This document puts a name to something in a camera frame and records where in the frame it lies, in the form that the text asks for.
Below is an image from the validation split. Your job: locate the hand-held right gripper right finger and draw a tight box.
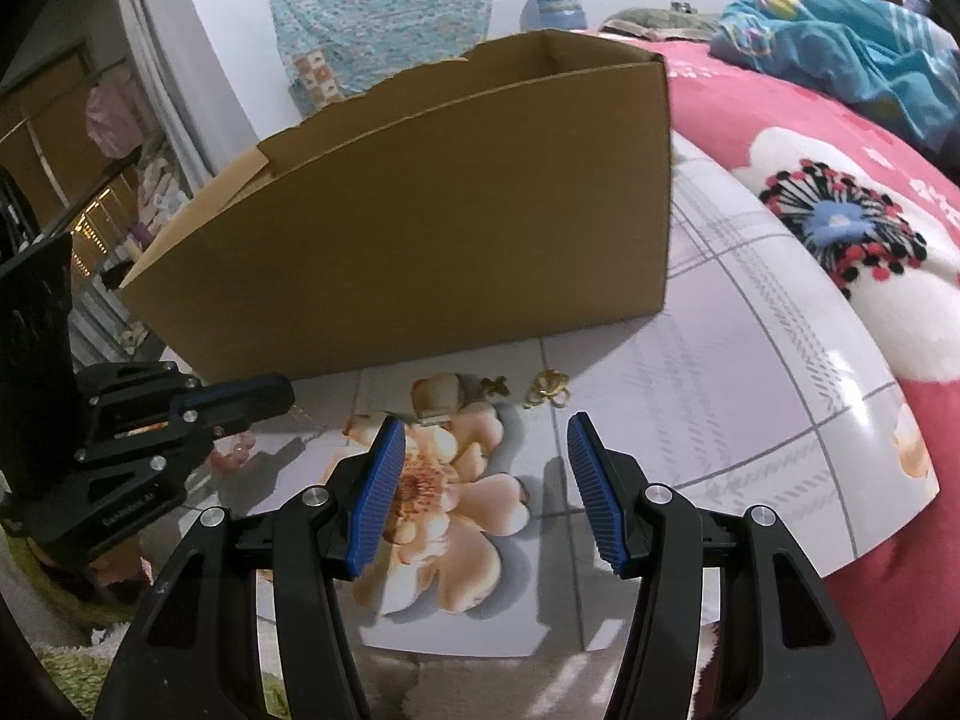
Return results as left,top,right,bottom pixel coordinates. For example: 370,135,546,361
566,411,880,720

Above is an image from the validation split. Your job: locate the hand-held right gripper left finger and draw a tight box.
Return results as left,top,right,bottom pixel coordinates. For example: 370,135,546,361
91,415,410,720

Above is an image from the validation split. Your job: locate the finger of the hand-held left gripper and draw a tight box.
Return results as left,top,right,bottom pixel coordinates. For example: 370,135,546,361
34,420,222,565
75,362,296,442

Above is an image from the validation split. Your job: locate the pink bead bracelet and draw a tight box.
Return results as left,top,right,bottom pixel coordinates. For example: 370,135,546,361
214,431,260,473

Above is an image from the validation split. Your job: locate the brown cardboard box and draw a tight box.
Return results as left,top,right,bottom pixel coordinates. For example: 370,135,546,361
118,28,671,383

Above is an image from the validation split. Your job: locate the metal railing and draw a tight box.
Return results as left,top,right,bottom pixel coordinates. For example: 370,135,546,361
66,180,155,350

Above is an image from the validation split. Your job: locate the white clothes pile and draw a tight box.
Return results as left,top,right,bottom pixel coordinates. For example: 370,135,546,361
135,131,190,235

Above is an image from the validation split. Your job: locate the brown wooden wardrobe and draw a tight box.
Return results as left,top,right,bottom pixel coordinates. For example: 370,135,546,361
0,45,98,188

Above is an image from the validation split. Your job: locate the pink hanging clothing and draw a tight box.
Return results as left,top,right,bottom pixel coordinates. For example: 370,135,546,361
84,82,147,158

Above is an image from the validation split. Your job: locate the teal patterned hanging cloth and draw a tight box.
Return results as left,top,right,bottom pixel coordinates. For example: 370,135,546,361
264,0,512,110

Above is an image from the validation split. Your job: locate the pink floral bed sheet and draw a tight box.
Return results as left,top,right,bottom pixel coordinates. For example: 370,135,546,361
600,34,960,720

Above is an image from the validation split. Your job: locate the grey green cloth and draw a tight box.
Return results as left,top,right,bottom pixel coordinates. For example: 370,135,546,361
600,6,725,42

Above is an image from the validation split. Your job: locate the blue water jug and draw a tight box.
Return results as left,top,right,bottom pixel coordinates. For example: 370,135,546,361
521,0,586,35

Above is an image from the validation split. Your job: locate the blue printed blanket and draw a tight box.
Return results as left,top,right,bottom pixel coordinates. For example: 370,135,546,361
709,0,960,158

